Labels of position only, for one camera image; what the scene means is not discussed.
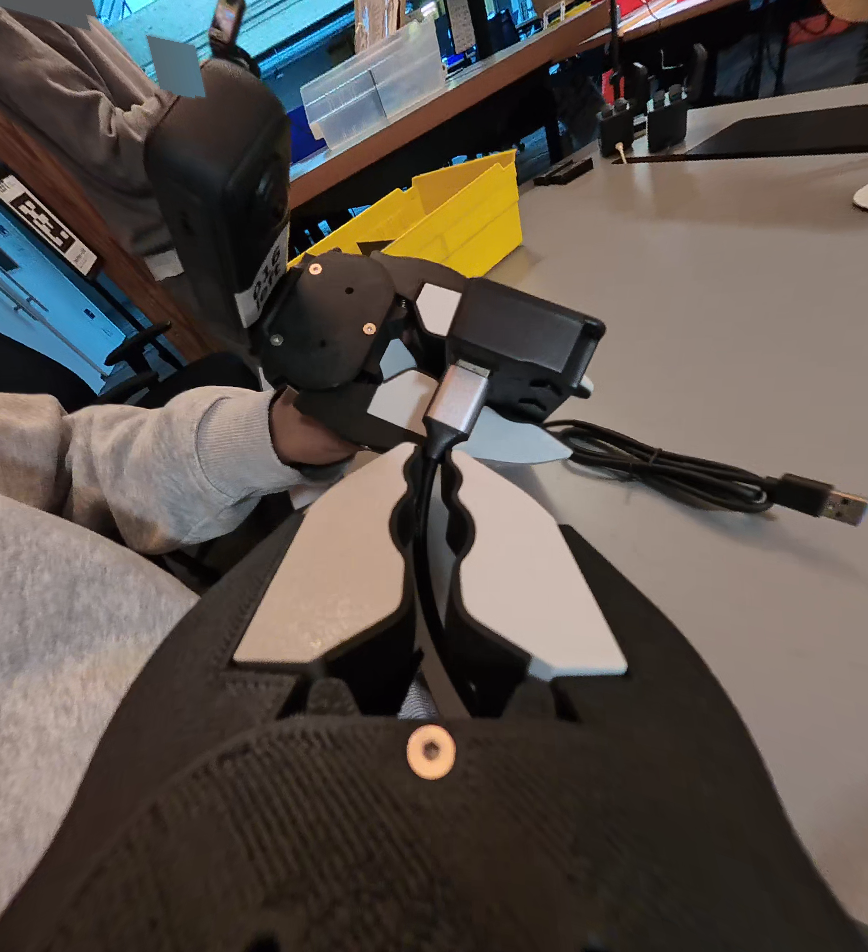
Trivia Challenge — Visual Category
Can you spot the black usb hub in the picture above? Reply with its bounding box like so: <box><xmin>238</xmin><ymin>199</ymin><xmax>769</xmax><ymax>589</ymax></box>
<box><xmin>445</xmin><ymin>277</ymin><xmax>608</xmax><ymax>422</ymax></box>

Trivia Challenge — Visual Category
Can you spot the person's left forearm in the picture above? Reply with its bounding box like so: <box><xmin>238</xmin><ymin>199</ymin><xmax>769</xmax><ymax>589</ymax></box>
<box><xmin>0</xmin><ymin>387</ymin><xmax>294</xmax><ymax>555</ymax></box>

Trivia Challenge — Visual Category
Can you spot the grey plug usb cable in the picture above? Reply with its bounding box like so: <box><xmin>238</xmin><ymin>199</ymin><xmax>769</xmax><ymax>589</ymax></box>
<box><xmin>404</xmin><ymin>359</ymin><xmax>493</xmax><ymax>721</ymax></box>

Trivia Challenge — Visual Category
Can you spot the black office chair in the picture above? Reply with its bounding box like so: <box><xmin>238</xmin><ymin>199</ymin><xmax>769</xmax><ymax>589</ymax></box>
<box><xmin>99</xmin><ymin>321</ymin><xmax>264</xmax><ymax>406</ymax></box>

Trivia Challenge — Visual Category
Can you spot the yellow plastic bin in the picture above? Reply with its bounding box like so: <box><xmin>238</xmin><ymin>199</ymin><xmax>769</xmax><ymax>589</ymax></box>
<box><xmin>289</xmin><ymin>149</ymin><xmax>522</xmax><ymax>280</ymax></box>

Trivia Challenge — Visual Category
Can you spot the printed marker tag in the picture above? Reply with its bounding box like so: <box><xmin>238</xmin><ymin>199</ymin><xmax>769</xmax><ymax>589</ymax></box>
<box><xmin>0</xmin><ymin>173</ymin><xmax>102</xmax><ymax>278</ymax></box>

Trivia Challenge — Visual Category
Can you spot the black hub cable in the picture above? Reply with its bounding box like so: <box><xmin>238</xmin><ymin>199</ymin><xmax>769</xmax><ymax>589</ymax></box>
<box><xmin>546</xmin><ymin>420</ymin><xmax>868</xmax><ymax>531</ymax></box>

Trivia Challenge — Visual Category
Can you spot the black flat adapter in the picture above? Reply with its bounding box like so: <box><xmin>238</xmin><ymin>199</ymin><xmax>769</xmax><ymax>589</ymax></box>
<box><xmin>533</xmin><ymin>158</ymin><xmax>596</xmax><ymax>187</ymax></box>

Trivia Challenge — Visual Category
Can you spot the black battery charger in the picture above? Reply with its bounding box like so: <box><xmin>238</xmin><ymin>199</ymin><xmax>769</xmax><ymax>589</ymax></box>
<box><xmin>646</xmin><ymin>45</ymin><xmax>709</xmax><ymax>153</ymax></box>
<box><xmin>598</xmin><ymin>63</ymin><xmax>633</xmax><ymax>157</ymax></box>

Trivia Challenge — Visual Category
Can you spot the long wooden table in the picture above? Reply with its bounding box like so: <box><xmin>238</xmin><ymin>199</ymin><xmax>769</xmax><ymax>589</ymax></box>
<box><xmin>289</xmin><ymin>0</ymin><xmax>751</xmax><ymax>213</ymax></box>

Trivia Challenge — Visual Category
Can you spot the person's left hand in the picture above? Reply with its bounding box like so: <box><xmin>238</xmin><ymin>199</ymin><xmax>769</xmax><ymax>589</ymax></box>
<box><xmin>269</xmin><ymin>387</ymin><xmax>361</xmax><ymax>473</ymax></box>

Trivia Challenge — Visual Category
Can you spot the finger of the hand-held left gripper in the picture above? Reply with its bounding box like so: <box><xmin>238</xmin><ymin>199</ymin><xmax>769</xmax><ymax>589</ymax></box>
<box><xmin>413</xmin><ymin>283</ymin><xmax>466</xmax><ymax>338</ymax></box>
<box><xmin>366</xmin><ymin>368</ymin><xmax>575</xmax><ymax>465</ymax></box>

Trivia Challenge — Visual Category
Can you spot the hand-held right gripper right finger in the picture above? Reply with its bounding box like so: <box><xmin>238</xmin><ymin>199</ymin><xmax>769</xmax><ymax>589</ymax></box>
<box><xmin>445</xmin><ymin>450</ymin><xmax>630</xmax><ymax>684</ymax></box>

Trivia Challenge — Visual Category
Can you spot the wooden workbench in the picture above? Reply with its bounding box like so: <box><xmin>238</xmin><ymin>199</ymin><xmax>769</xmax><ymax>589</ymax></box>
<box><xmin>0</xmin><ymin>70</ymin><xmax>215</xmax><ymax>358</ymax></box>

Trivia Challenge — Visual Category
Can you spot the clear plastic bin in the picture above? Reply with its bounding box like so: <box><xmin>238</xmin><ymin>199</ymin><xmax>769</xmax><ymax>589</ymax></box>
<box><xmin>300</xmin><ymin>18</ymin><xmax>447</xmax><ymax>155</ymax></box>

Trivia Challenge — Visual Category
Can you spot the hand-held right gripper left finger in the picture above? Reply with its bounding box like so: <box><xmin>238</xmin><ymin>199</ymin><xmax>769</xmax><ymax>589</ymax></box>
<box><xmin>232</xmin><ymin>442</ymin><xmax>414</xmax><ymax>681</ymax></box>

